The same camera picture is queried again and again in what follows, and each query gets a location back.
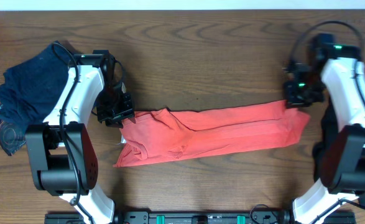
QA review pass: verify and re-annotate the orange soccer t-shirt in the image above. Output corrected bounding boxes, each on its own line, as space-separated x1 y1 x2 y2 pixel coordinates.
115 101 310 167

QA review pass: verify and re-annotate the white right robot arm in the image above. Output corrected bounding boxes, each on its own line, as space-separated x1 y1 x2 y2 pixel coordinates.
282 34 365 223

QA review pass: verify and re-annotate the dark garment with orange print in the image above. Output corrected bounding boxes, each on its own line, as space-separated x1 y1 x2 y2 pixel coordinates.
0 105 25 156

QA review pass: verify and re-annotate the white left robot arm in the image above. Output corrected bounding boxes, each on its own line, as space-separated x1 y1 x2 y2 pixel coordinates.
25 50 134 223

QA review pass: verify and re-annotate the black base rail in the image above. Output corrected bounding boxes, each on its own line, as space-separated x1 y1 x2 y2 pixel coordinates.
44 210 356 224

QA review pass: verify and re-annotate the folded navy blue garment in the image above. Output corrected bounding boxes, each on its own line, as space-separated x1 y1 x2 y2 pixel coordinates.
0 44 70 126

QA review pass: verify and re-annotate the black garment with white logos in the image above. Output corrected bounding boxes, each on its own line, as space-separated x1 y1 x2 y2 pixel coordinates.
312 80 365 206

